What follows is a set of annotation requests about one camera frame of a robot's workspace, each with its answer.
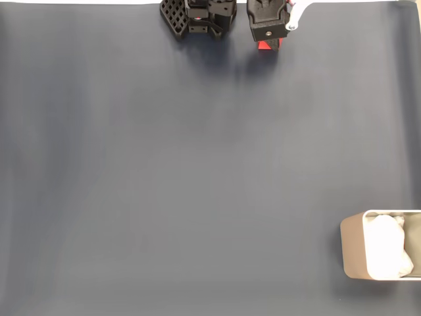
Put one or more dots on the beige rounded box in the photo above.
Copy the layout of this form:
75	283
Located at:
353	247

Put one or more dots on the white cloth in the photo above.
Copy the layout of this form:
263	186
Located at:
385	247

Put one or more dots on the red cube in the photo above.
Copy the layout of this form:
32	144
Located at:
262	46

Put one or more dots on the white camera board mount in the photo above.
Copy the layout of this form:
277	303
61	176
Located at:
292	19

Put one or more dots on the dark grey table mat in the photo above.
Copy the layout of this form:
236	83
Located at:
131	164

